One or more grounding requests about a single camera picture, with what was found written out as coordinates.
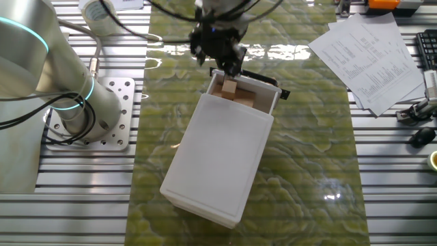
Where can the cream round cup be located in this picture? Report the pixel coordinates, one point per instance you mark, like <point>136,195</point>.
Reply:
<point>433,160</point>

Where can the metal camera mount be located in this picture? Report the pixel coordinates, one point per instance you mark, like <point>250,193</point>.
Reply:
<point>406,114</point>

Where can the black computer mouse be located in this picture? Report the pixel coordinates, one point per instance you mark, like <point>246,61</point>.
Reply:
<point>423,136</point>

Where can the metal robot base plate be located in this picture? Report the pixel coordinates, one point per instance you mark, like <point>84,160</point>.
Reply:
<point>126,89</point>

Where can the silver finned camera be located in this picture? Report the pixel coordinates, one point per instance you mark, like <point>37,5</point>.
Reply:
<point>431,83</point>

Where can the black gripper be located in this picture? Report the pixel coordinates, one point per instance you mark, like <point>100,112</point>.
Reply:
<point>222,41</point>

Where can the aluminium pole with base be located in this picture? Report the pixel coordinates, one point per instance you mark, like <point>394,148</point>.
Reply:
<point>344,8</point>

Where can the clear tape roll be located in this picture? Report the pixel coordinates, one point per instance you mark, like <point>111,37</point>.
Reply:
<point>92,15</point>

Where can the white drawer cabinet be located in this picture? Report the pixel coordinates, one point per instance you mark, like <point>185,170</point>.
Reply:
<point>218,160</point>

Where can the printed paper sheet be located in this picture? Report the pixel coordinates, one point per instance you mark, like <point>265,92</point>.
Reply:
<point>372,68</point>
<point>375,20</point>

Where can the black keyboard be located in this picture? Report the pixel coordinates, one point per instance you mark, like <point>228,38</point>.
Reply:
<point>428,48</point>

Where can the green marble pattern mat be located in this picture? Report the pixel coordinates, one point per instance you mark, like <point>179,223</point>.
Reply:
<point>307,153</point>

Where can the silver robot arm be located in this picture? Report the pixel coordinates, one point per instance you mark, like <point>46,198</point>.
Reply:
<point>61,78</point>

